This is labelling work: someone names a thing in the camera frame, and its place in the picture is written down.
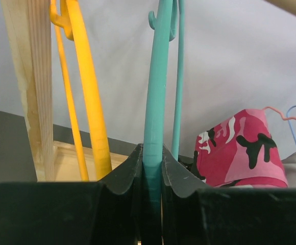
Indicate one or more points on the pink camouflage trousers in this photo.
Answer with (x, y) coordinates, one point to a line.
(239, 151)

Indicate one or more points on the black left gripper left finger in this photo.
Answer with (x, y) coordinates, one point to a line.
(120, 200)

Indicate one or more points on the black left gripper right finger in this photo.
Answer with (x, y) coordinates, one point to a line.
(182, 219)

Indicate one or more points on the teal plastic hanger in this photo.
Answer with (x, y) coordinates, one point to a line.
(164, 23)

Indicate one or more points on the yellow plastic hanger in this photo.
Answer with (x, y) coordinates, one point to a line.
(67, 18)

